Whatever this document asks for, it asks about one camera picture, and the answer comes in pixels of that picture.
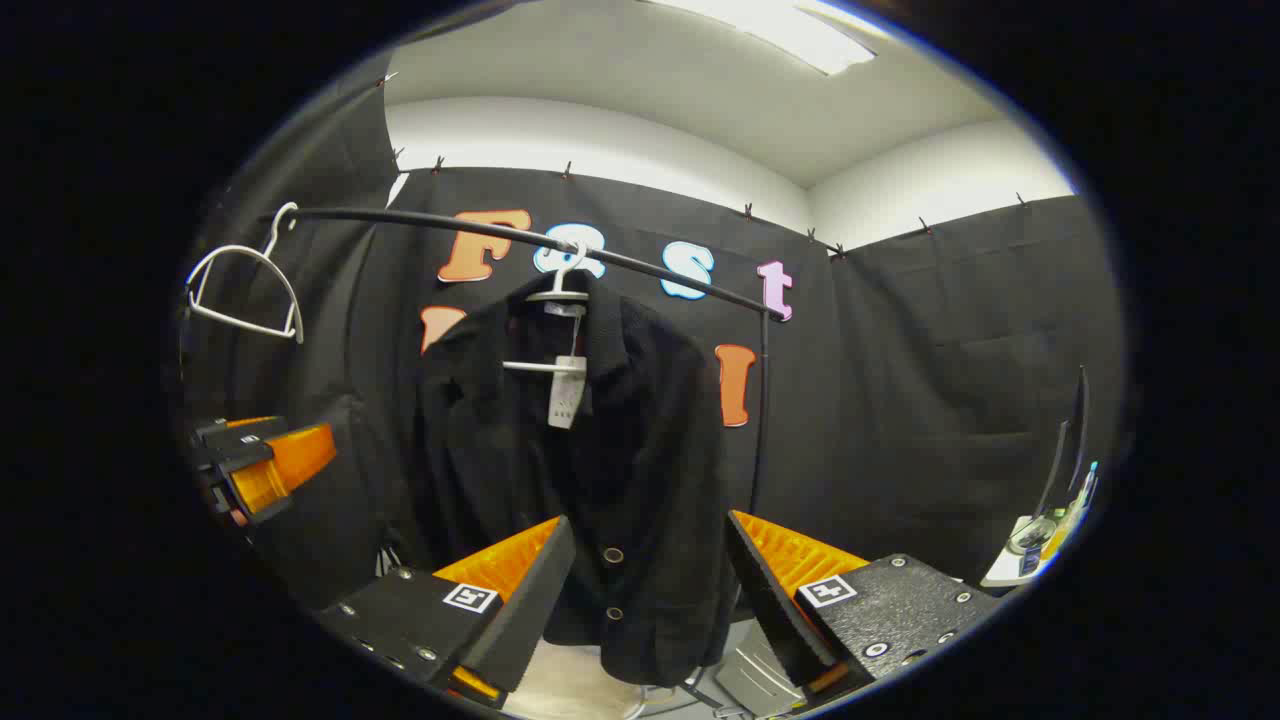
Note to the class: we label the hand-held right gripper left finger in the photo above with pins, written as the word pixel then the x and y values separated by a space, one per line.
pixel 520 620

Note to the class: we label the black button-up jacket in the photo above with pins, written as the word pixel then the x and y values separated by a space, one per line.
pixel 650 450

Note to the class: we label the black backdrop cloth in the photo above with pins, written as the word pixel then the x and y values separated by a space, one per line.
pixel 900 400

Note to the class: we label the cream laundry hamper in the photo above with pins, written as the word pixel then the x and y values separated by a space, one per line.
pixel 570 685

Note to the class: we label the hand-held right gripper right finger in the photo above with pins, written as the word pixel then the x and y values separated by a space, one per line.
pixel 775 610

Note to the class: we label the white plastic clothes hanger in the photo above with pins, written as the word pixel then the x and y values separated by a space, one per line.
pixel 297 322
pixel 545 366

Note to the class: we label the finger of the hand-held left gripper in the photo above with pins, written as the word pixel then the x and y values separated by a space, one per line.
pixel 290 465
pixel 240 445

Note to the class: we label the grey ribbed plastic box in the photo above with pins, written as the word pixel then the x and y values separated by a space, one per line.
pixel 755 680

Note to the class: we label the large ceiling light panel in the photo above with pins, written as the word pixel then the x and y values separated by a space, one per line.
pixel 790 30

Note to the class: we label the white paper hang tag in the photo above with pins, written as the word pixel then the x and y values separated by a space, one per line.
pixel 566 395

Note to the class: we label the white desk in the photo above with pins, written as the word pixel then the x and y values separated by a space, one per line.
pixel 1005 570

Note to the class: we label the black metal clothes rack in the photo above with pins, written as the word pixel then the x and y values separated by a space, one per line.
pixel 450 222

